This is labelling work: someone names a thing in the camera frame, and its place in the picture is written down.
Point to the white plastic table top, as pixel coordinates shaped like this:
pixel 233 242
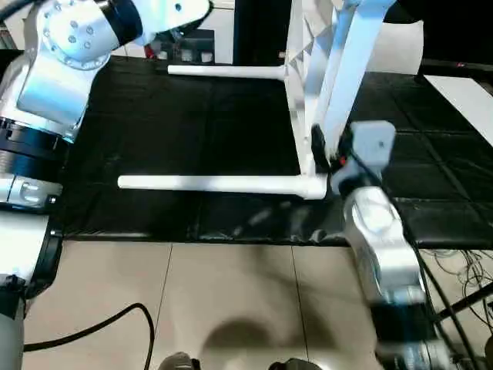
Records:
pixel 358 62

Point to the white plastic table leg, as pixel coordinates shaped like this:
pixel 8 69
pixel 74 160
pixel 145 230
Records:
pixel 216 184
pixel 231 72

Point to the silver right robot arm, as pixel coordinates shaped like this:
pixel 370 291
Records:
pixel 381 239

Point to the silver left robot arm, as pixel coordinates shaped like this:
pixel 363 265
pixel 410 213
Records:
pixel 54 69

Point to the black work mat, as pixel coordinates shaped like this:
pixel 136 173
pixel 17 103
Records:
pixel 192 123

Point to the white plastic bag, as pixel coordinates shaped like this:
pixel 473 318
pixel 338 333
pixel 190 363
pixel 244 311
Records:
pixel 408 46

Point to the white cabinet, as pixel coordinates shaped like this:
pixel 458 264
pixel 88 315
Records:
pixel 223 31

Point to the small red item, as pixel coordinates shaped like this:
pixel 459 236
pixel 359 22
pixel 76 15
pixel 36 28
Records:
pixel 150 52

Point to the black robot foot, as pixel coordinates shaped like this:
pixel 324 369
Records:
pixel 296 364
pixel 181 362

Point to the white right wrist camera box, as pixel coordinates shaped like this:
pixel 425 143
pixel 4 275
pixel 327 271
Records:
pixel 373 142

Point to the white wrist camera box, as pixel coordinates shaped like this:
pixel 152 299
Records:
pixel 373 142
pixel 173 11

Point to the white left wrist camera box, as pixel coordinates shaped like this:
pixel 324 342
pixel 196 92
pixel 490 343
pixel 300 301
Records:
pixel 173 11

